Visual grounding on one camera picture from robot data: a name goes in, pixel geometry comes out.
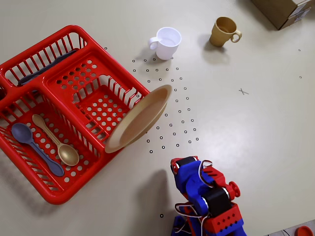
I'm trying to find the cardboard box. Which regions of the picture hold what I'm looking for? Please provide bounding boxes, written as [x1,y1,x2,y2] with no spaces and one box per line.
[250,0,312,30]

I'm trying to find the red plastic dish rack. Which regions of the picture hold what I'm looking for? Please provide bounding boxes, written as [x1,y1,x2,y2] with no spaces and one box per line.
[0,24,151,206]

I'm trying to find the red white servo cable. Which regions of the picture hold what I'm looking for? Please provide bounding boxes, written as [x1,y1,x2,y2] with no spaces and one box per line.
[174,159,215,234]

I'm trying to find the grey plastic knife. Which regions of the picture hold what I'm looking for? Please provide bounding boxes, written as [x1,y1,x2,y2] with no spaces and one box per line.
[18,50,77,86]

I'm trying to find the red round lid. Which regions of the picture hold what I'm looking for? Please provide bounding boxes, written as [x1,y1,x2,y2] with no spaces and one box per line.
[295,225,315,236]

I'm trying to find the blue gripper black motor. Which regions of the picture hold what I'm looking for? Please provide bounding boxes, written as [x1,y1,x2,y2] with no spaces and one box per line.
[170,157,205,196]

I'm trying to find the white plastic cup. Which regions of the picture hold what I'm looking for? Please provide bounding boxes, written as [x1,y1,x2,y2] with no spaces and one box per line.
[148,27,182,61]

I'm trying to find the blue-grey plastic spoon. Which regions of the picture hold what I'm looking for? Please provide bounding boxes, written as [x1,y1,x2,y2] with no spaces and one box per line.
[11,122,65,177]

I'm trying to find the gold plastic plate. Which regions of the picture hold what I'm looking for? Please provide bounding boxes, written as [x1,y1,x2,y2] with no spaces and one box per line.
[104,84,172,154]

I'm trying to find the gold plastic cup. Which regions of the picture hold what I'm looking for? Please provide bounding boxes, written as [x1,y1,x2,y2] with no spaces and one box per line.
[209,16,243,47]

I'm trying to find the gold plastic spoon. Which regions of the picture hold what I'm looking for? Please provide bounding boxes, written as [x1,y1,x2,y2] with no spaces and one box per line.
[32,114,80,166]

